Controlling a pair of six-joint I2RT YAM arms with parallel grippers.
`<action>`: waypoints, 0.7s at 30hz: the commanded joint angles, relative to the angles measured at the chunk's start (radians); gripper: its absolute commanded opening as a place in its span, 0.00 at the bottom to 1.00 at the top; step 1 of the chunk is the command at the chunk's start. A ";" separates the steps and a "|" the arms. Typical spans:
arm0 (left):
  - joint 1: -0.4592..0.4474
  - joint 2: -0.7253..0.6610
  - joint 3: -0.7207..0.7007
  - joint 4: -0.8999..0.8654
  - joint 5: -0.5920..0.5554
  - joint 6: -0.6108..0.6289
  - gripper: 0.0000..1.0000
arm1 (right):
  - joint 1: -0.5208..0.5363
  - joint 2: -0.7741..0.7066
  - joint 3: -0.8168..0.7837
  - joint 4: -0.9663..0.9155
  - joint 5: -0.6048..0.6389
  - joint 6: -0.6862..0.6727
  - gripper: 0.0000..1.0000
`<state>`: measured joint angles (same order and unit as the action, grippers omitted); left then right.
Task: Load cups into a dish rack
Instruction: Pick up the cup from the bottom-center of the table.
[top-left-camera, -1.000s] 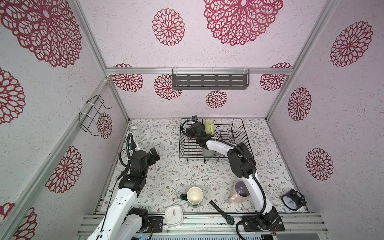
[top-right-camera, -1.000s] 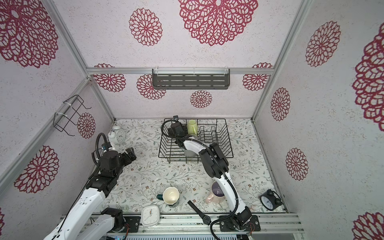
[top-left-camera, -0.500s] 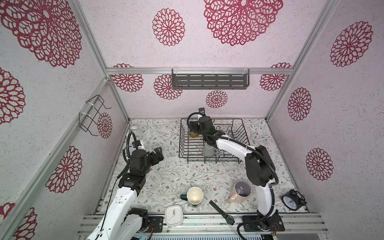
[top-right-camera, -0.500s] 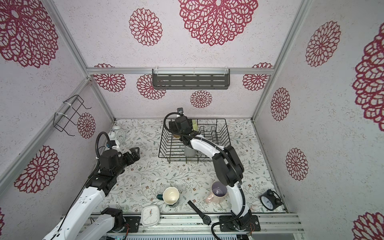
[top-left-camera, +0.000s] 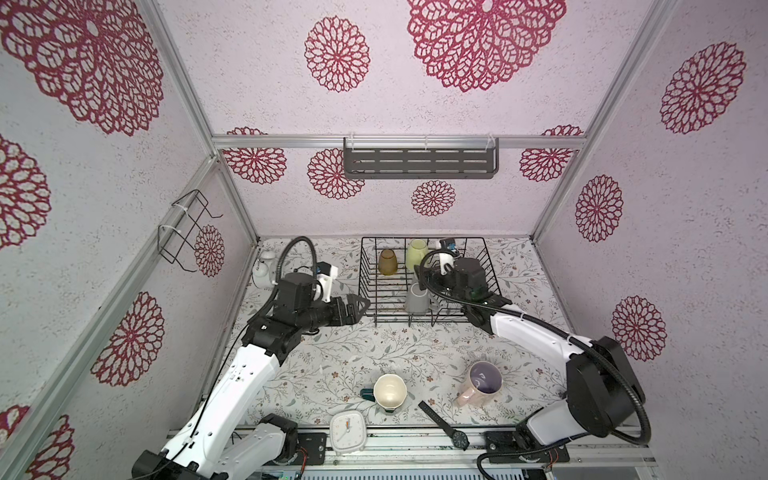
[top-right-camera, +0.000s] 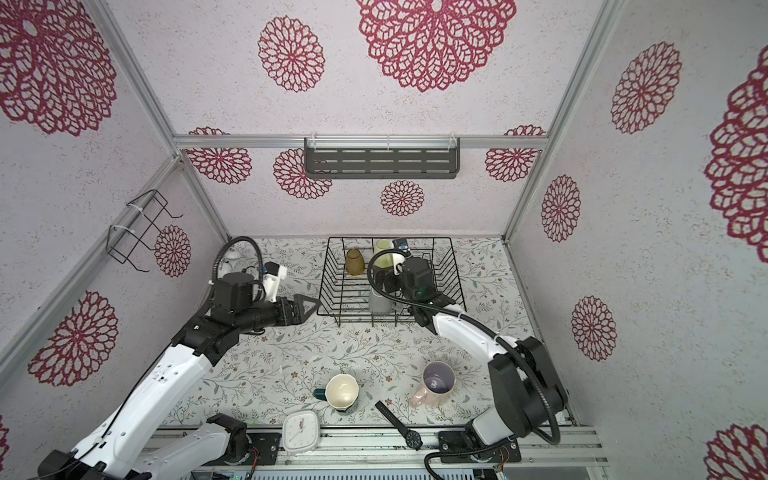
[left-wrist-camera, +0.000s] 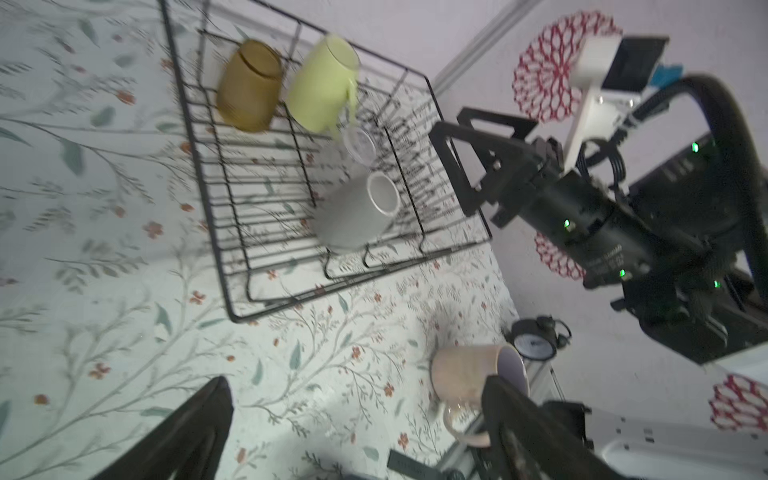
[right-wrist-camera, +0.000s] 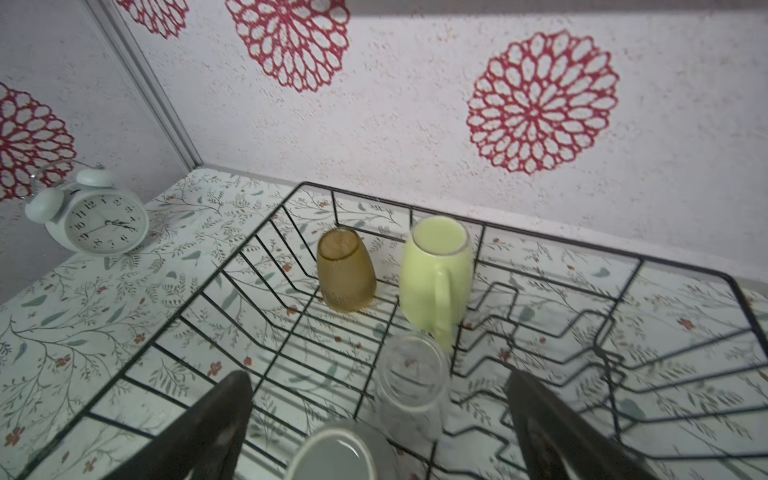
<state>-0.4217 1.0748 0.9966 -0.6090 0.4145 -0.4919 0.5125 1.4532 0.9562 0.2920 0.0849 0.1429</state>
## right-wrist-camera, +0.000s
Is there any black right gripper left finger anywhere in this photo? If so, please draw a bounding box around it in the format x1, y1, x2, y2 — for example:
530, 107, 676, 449
107, 371, 252, 479

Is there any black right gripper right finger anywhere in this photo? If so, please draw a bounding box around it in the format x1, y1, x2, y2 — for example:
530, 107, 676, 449
506, 368, 654, 479

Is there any grey cream mug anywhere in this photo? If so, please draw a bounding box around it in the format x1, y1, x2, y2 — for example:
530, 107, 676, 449
284, 419, 398, 480

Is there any clear glass cup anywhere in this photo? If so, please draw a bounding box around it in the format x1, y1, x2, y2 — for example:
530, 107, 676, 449
375, 331, 450, 444

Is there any black wire dish rack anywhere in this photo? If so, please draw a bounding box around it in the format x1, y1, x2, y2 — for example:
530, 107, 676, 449
1, 176, 767, 479

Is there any light green mug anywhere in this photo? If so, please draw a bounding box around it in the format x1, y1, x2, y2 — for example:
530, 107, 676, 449
399, 216, 474, 353

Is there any amber glass cup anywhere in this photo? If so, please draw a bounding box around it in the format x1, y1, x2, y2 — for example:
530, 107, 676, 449
317, 227, 377, 312

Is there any white twin-bell alarm clock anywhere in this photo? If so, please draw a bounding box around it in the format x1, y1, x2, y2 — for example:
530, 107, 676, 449
24, 161, 150, 257

